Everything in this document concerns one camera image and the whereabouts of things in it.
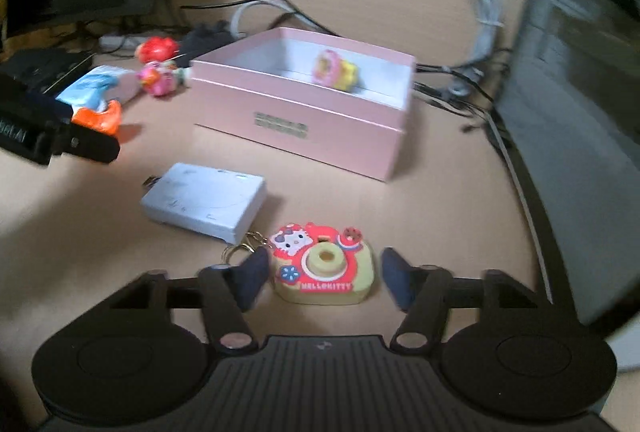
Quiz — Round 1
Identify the grey looped cable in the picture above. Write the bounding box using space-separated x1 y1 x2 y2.
230 0 296 38

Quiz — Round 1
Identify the black cable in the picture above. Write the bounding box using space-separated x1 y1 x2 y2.
180 0 341 35

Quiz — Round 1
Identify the thick white cable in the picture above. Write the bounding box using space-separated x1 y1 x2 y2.
445 0 507 95

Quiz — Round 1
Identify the blue and white toy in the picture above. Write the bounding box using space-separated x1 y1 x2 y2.
55 65 139 136

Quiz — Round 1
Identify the black glass computer case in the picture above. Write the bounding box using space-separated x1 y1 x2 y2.
492 0 640 338

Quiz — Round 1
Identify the white power strip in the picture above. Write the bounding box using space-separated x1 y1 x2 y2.
99 33 146 53

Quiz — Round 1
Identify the black flat device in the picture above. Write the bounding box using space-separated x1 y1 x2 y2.
0 48 96 94

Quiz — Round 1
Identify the red yellow toy camera keychain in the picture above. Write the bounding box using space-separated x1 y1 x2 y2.
222 222 375 308

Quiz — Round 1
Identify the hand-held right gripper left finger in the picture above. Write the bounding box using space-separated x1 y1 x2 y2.
107 246 271 358

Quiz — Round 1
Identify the pink toy figure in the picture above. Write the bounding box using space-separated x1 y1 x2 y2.
137 61 192 100

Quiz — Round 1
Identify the pink yellow donut toy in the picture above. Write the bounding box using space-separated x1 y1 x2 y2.
312 49 360 92

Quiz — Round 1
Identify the red toy figure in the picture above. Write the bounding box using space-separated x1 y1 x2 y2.
136 37 180 63

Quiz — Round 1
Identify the pink cardboard box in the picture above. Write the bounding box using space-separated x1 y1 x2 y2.
190 27 417 183

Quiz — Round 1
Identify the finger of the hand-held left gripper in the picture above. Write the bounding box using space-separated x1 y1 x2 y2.
52 122 122 164
0 74 74 123

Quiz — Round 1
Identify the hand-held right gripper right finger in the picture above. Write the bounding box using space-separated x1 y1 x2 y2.
381 247 538 353

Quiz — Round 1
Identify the silver power bank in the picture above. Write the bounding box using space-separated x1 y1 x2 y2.
139 163 267 243

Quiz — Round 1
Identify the bundle of black cables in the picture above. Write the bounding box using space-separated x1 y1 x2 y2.
412 62 501 133

